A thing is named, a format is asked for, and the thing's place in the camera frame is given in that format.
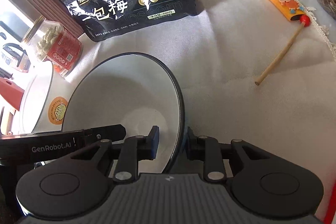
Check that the blue enamel bowl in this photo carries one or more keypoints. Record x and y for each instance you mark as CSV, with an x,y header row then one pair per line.
x,y
135,90

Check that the plastic peanut jar red label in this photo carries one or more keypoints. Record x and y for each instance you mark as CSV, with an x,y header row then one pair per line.
x,y
50,41

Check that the wooden stick red ball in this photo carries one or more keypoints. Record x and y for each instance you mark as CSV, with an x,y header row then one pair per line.
x,y
304,22

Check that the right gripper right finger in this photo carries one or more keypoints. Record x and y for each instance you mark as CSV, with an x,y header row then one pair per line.
x,y
211,153

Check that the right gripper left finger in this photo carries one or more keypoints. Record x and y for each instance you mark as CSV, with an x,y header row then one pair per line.
x,y
128,154

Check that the beige fringed table cloth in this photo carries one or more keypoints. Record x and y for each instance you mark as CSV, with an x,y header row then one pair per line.
x,y
216,57

